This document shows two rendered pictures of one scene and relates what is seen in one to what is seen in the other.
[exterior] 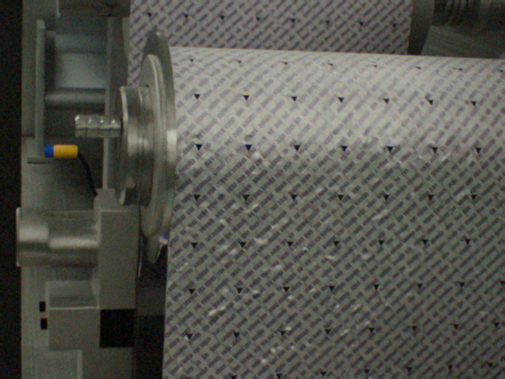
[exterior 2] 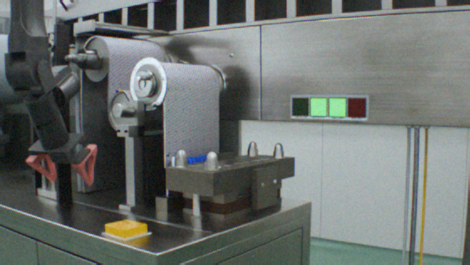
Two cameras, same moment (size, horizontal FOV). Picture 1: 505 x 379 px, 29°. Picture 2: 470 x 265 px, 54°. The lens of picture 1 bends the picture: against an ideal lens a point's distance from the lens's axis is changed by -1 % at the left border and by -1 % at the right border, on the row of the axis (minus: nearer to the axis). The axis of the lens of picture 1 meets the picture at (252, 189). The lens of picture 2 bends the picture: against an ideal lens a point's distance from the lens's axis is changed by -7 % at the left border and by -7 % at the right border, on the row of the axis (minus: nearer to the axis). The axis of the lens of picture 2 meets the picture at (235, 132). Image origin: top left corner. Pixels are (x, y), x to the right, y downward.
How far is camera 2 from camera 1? 0.97 m
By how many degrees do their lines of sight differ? 41
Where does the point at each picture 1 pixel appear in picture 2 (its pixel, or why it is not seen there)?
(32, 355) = not seen: hidden behind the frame
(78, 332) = (133, 132)
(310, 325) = (187, 118)
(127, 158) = (152, 83)
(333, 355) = (191, 126)
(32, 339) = not seen: hidden behind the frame
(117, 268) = (140, 115)
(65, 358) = not seen: hidden behind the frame
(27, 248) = (123, 111)
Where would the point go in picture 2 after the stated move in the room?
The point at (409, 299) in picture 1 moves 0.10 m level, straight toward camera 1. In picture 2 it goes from (201, 112) to (217, 113)
